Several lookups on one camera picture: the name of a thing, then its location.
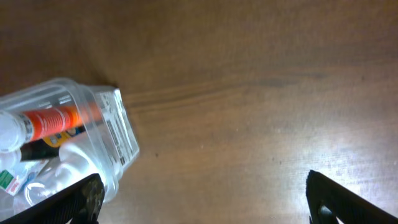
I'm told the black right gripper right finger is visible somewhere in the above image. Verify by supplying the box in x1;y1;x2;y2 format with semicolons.
306;170;397;223

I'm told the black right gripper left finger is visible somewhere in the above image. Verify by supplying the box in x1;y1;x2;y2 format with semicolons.
1;174;104;224

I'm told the white spray bottle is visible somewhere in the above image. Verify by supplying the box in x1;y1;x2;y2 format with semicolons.
21;89;139;206

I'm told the dark bottle with white cap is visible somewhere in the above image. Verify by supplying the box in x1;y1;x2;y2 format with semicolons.
1;126;85;169

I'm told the white Panadol medicine box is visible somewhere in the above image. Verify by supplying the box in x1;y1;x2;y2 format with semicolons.
1;160;49;196

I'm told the orange tube with white cap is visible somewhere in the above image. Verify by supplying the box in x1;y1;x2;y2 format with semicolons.
1;103;102;153

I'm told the clear plastic container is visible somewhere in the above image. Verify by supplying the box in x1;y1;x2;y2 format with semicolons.
1;78;139;220

